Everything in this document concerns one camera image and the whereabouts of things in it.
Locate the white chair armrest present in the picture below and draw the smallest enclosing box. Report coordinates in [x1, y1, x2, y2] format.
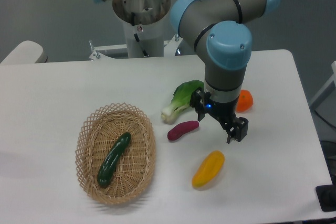
[1, 40, 48, 66]

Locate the white metal base frame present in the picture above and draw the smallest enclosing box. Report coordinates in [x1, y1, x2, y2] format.
[89, 34, 195, 61]

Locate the green bok choy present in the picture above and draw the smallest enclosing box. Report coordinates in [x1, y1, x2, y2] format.
[161, 80, 204, 124]

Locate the black device at table edge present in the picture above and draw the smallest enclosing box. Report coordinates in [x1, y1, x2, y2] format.
[316, 185, 336, 212]

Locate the purple sweet potato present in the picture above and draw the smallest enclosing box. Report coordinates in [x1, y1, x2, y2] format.
[167, 121, 199, 141]

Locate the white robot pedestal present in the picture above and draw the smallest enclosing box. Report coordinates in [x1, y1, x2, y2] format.
[112, 0, 171, 58]

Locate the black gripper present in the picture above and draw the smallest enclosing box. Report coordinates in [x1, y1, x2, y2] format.
[190, 89, 249, 144]

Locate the oval wicker basket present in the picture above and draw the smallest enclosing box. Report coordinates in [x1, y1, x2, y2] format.
[76, 103, 155, 204]

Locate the white furniture at right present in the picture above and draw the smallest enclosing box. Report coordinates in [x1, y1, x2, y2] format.
[309, 61, 335, 111]

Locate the orange tangerine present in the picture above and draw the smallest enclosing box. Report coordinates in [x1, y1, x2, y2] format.
[236, 90, 254, 113]

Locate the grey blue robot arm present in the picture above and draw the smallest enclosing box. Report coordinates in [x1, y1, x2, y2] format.
[94, 0, 280, 141]

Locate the green cucumber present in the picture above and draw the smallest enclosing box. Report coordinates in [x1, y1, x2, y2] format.
[97, 132, 131, 188]

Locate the yellow mango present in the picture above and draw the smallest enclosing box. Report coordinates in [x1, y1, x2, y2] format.
[192, 151, 225, 188]

